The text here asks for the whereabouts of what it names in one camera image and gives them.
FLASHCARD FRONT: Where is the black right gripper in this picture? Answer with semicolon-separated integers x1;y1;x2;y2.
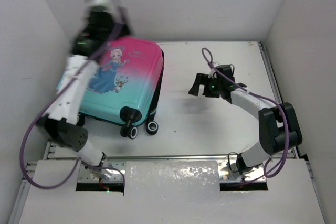
188;73;222;98

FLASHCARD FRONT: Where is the pink and teal kids suitcase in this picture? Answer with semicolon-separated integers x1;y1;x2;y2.
56;37;165;140

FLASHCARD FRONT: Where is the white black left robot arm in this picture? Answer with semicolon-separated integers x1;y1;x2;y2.
33;4;130;171

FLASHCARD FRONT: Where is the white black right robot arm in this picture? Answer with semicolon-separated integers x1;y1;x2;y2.
189;65;302;174

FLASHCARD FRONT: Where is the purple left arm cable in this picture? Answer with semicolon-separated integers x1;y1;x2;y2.
19;0;129;189

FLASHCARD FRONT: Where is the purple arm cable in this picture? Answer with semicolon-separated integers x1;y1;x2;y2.
201;47;291;183
19;0;129;189

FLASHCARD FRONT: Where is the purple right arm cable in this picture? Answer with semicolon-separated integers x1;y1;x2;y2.
201;47;291;183

